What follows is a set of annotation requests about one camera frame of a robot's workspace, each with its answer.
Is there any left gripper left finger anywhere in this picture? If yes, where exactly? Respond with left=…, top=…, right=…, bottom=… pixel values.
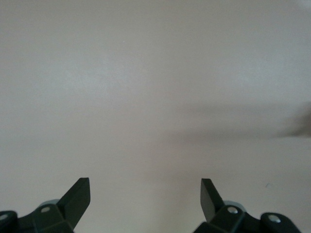
left=0, top=177, right=91, bottom=233

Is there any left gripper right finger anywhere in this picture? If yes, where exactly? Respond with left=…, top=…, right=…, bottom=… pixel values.
left=193, top=178, right=302, bottom=233

